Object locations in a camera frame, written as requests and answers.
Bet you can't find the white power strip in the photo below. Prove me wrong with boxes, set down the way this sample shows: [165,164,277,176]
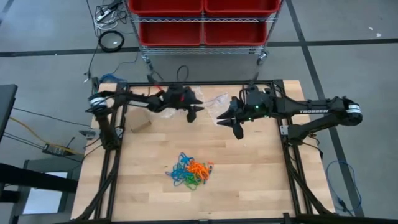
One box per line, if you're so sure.
[95,9,112,22]

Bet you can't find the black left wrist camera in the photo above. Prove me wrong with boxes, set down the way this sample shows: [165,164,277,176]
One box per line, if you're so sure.
[169,83,189,97]

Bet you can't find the small cardboard box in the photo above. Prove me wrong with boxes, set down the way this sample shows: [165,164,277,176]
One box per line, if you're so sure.
[126,107,152,134]

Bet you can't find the cart caster wheel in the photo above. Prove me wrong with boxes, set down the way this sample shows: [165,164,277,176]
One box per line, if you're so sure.
[141,54,155,72]
[256,51,269,66]

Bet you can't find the black power adapter box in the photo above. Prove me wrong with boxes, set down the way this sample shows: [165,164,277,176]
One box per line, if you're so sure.
[42,142,75,157]

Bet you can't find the red plastic bin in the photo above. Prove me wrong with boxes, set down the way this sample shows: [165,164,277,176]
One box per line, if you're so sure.
[203,21,268,47]
[204,0,282,17]
[128,0,205,17]
[138,21,203,47]

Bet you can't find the black round floor ring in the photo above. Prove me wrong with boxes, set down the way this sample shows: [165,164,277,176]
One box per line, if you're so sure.
[98,30,125,53]

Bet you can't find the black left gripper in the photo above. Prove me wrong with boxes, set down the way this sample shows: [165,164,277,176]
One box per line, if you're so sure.
[154,93,205,124]

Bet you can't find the black aluminium table frame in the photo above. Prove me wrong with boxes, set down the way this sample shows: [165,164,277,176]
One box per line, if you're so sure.
[73,79,336,224]

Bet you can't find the thin black floor cable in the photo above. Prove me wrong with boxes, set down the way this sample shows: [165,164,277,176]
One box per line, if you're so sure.
[12,107,93,128]

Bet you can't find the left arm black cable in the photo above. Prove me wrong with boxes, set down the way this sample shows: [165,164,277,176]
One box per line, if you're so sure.
[146,64,190,94]

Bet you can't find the yellow floor cable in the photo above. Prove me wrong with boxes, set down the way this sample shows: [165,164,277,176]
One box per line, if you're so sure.
[9,116,85,156]

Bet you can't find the coiled blue cable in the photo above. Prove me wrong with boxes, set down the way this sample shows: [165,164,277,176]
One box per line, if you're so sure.
[99,73,128,85]

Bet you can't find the black device green light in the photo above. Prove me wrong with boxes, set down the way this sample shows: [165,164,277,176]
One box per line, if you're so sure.
[91,76,101,100]

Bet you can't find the chrome wire shelf cart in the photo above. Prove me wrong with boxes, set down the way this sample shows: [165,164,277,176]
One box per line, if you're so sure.
[123,0,283,67]

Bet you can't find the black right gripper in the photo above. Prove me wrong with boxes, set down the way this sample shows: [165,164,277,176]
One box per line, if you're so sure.
[216,88,276,140]

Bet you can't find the white cable bundle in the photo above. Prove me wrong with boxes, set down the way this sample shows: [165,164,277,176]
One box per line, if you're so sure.
[93,2,129,31]

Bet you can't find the blue rubber bands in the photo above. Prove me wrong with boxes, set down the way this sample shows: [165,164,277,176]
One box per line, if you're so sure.
[165,151,196,187]

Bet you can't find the black beam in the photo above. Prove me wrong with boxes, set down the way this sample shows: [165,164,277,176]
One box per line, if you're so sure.
[0,162,79,194]

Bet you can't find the grey metal clamp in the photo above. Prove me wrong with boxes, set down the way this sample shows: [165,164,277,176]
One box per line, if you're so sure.
[78,129,101,140]

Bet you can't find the grey metal stand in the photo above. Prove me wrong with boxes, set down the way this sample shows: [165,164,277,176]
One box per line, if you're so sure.
[9,157,82,224]

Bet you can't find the black desk top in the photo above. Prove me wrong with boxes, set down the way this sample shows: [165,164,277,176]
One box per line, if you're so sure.
[0,83,19,144]

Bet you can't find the looped blue floor cable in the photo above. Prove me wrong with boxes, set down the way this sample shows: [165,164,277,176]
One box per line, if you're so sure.
[325,159,363,216]

